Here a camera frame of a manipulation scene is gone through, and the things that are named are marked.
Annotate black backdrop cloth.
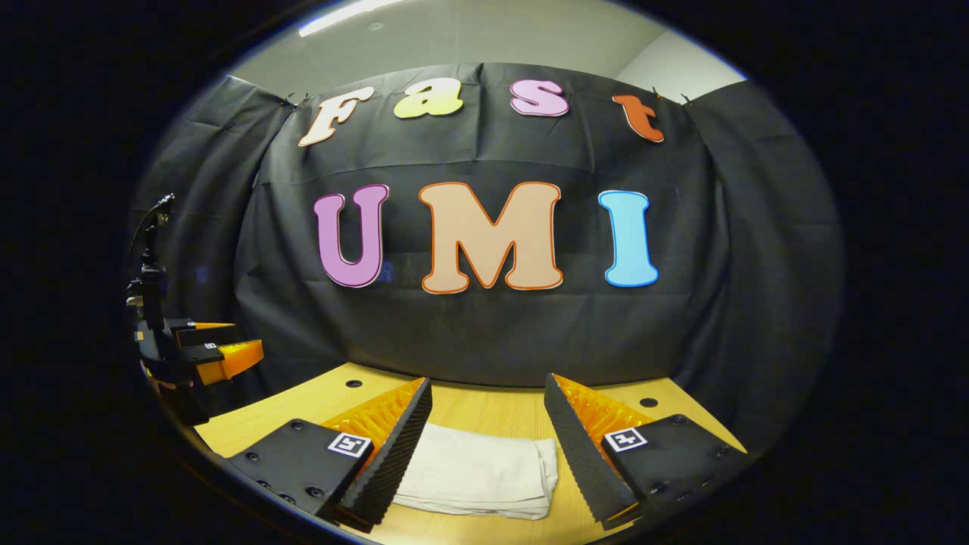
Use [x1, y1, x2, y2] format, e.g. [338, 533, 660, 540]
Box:
[129, 62, 845, 455]

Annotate white jeans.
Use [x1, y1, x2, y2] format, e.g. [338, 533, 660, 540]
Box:
[392, 422, 559, 521]

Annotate ceiling light panel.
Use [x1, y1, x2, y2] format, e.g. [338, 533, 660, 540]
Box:
[298, 0, 410, 37]

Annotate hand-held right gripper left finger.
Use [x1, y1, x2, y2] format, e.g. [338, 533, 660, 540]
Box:
[227, 376, 434, 533]

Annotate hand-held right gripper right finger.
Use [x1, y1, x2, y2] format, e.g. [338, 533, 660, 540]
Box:
[544, 372, 750, 531]

